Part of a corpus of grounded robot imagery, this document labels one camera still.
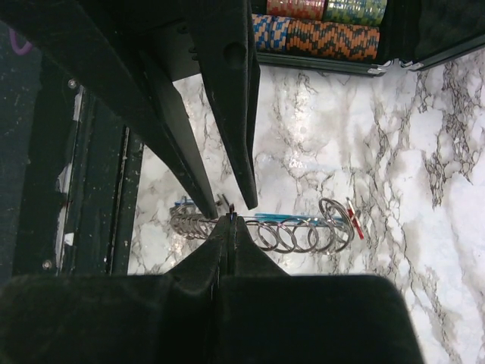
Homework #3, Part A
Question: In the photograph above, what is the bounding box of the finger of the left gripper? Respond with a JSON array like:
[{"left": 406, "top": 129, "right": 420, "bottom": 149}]
[
  {"left": 189, "top": 1, "right": 260, "bottom": 209},
  {"left": 1, "top": 1, "right": 217, "bottom": 218}
]

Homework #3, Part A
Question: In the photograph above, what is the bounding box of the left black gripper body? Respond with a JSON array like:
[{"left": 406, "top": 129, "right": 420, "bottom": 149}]
[{"left": 145, "top": 20, "right": 200, "bottom": 82}]

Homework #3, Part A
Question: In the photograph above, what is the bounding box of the green red chip stack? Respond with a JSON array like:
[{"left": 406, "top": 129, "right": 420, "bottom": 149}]
[{"left": 266, "top": 0, "right": 327, "bottom": 20}]

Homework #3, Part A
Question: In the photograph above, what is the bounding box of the orange brown chip stack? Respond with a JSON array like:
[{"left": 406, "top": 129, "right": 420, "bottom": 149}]
[{"left": 285, "top": 20, "right": 380, "bottom": 61}]

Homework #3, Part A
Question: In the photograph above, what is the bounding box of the blue silicone band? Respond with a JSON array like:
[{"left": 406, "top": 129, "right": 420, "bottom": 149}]
[{"left": 170, "top": 197, "right": 321, "bottom": 221}]

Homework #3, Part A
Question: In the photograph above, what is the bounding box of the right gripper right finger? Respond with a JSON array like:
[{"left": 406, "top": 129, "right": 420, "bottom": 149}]
[{"left": 215, "top": 216, "right": 424, "bottom": 363}]

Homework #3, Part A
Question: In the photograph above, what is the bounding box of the green poker chip stack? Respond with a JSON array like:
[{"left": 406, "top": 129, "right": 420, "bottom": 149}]
[{"left": 323, "top": 0, "right": 387, "bottom": 27}]

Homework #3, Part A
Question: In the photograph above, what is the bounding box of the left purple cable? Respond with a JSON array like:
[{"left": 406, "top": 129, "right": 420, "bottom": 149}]
[{"left": 8, "top": 28, "right": 34, "bottom": 55}]

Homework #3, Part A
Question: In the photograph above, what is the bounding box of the black poker chip case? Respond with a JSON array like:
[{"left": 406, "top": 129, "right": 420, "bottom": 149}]
[{"left": 251, "top": 1, "right": 484, "bottom": 77}]

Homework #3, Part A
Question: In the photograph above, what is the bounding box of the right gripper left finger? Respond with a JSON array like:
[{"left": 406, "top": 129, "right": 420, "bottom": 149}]
[{"left": 1, "top": 217, "right": 231, "bottom": 363}]

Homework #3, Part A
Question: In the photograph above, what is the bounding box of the grey spiky metal ring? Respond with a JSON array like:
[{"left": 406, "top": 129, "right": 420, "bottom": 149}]
[{"left": 168, "top": 193, "right": 368, "bottom": 254}]

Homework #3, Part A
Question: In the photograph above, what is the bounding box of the orange lower chip stack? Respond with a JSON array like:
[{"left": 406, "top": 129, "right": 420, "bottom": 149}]
[{"left": 252, "top": 14, "right": 292, "bottom": 53}]

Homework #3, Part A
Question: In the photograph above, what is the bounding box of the black mounting base plate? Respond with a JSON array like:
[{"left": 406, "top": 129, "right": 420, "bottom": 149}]
[{"left": 1, "top": 25, "right": 143, "bottom": 282}]

